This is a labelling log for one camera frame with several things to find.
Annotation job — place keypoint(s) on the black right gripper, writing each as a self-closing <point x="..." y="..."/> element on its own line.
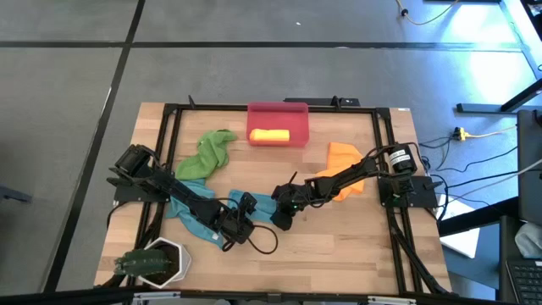
<point x="288" y="203"/>

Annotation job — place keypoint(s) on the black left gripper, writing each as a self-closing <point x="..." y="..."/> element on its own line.
<point x="237" y="224"/>

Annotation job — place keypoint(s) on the teal microfiber towel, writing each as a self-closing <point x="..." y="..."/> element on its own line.
<point x="262" y="207"/>

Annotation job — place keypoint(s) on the yellow microfiber towel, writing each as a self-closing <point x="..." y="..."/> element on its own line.
<point x="271" y="135"/>

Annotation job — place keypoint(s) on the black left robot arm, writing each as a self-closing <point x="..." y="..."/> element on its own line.
<point x="169" y="190"/>

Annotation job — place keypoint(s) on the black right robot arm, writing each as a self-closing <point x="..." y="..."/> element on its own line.
<point x="347" y="173"/>

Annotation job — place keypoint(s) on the orange microfiber towel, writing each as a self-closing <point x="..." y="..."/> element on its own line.
<point x="343" y="156"/>

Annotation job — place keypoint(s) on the green microfiber towel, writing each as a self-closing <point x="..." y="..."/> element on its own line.
<point x="209" y="152"/>

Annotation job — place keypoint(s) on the red plastic basket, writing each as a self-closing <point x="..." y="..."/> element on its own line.
<point x="296" y="123"/>

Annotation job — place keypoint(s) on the light blue tagged towel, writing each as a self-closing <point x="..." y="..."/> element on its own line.
<point x="175" y="209"/>

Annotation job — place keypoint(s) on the cactus in white hexagonal pot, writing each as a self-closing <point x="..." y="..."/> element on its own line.
<point x="169" y="262"/>

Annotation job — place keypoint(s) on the white board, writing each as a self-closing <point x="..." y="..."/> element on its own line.
<point x="461" y="241"/>

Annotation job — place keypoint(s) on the yellow power plug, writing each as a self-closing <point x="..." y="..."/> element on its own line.
<point x="460" y="134"/>

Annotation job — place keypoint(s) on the black desk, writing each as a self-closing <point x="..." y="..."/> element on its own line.
<point x="506" y="237"/>

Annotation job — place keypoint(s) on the grey floor object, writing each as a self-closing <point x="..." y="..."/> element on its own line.
<point x="12" y="195"/>

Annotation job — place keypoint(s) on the pale crumpled cloth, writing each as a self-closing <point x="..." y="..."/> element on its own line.
<point x="529" y="241"/>

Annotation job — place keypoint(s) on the black keyboard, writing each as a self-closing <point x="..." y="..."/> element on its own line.
<point x="527" y="279"/>

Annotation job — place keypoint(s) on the silver bracket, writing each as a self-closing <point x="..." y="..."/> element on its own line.
<point x="156" y="295"/>
<point x="391" y="301"/>

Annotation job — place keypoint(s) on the black aluminium table frame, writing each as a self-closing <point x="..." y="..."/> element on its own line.
<point x="203" y="107"/>

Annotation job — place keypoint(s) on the black desk leg frame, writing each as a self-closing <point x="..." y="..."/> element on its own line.
<point x="478" y="108"/>

